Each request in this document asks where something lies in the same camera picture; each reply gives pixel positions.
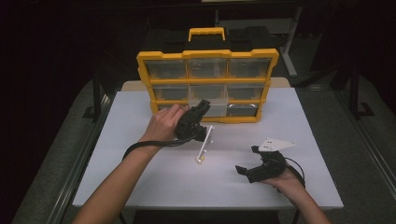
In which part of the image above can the aluminium rail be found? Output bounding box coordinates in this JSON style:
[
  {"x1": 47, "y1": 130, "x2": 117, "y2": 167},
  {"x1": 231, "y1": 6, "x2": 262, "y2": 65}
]
[
  {"x1": 46, "y1": 92, "x2": 114, "y2": 224},
  {"x1": 333, "y1": 89, "x2": 396, "y2": 201}
]

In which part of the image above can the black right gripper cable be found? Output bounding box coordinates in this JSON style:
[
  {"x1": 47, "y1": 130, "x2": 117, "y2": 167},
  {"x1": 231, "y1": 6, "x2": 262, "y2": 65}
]
[{"x1": 284, "y1": 157, "x2": 307, "y2": 190}]

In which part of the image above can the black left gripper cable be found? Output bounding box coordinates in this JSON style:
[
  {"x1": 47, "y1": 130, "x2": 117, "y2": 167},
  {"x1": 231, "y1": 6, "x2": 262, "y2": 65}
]
[{"x1": 121, "y1": 133, "x2": 201, "y2": 161}]

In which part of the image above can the person's right hand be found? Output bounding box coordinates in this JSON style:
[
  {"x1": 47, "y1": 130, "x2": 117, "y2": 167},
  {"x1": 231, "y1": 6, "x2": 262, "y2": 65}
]
[{"x1": 262, "y1": 167, "x2": 306, "y2": 204}]

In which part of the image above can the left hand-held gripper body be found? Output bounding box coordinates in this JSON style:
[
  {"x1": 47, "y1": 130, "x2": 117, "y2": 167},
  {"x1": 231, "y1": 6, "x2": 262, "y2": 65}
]
[{"x1": 175, "y1": 105, "x2": 216, "y2": 164}]

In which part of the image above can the black metal stand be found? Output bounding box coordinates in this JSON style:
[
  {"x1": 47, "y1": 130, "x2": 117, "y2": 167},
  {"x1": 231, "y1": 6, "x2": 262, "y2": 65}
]
[
  {"x1": 81, "y1": 68, "x2": 105, "y2": 123},
  {"x1": 347, "y1": 61, "x2": 376, "y2": 121}
]

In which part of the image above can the clear plastic drawer bin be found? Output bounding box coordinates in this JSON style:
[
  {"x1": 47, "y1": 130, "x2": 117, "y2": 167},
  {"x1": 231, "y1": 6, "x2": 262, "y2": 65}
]
[{"x1": 188, "y1": 83, "x2": 229, "y2": 119}]

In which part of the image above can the grey metal stand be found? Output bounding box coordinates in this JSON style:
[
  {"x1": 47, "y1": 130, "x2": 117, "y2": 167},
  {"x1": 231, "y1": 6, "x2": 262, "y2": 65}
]
[{"x1": 214, "y1": 5, "x2": 304, "y2": 78}]

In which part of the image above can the person's left hand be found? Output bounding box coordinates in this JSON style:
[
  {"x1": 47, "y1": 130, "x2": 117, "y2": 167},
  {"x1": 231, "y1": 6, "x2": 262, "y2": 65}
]
[{"x1": 140, "y1": 103, "x2": 191, "y2": 145}]

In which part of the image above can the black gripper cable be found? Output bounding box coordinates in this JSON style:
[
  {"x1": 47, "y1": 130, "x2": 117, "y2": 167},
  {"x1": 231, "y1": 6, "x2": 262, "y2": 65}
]
[
  {"x1": 121, "y1": 133, "x2": 201, "y2": 161},
  {"x1": 284, "y1": 157, "x2": 307, "y2": 190}
]

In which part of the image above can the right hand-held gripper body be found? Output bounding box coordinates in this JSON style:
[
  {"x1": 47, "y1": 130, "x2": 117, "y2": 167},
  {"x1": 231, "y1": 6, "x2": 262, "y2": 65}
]
[{"x1": 246, "y1": 137, "x2": 298, "y2": 184}]

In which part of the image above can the yellow black organizer case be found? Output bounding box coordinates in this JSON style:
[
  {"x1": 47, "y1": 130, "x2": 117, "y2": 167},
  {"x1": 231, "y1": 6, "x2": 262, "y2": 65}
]
[{"x1": 135, "y1": 26, "x2": 280, "y2": 125}]

